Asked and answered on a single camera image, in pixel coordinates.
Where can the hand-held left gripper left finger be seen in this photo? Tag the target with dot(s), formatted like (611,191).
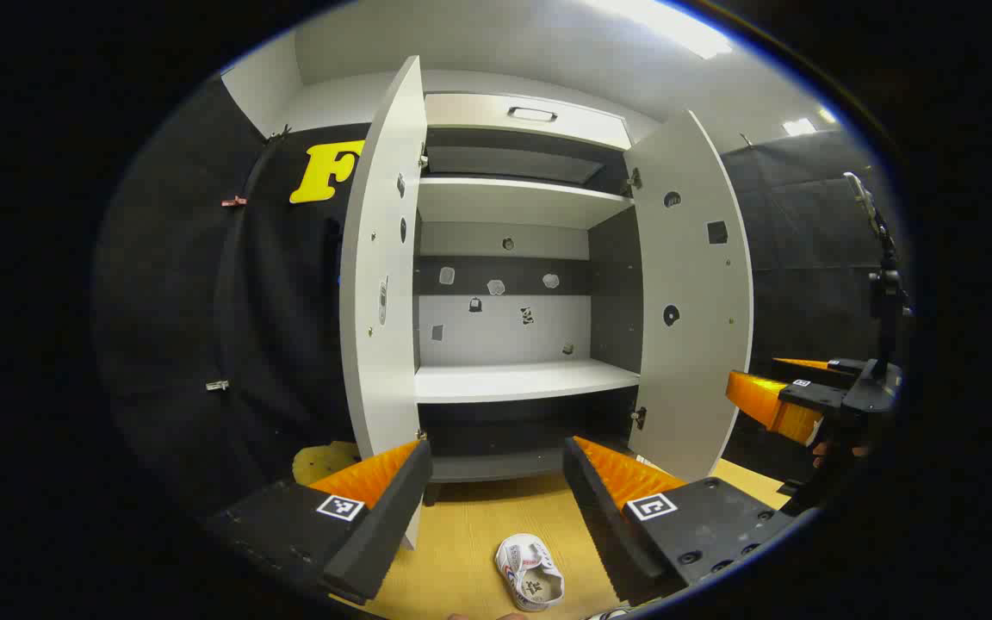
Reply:
(384,525)

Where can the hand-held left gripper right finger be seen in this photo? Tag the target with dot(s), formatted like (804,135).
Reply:
(604,525)

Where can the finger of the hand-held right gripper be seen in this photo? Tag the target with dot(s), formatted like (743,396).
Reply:
(840,368)
(815,396)

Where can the light grey cabinet door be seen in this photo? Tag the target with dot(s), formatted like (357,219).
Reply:
(694,387)
(384,301)

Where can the yellow plush toy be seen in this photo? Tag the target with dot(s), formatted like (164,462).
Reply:
(319,463)

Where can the small ceiling light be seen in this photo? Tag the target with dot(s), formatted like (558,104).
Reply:
(799,127)

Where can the black backdrop cloth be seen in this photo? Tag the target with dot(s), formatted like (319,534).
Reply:
(169,301)

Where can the red cloth clip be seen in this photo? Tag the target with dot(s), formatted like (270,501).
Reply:
(234,201)

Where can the black cloth clip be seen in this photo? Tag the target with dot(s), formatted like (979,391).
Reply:
(279,134)

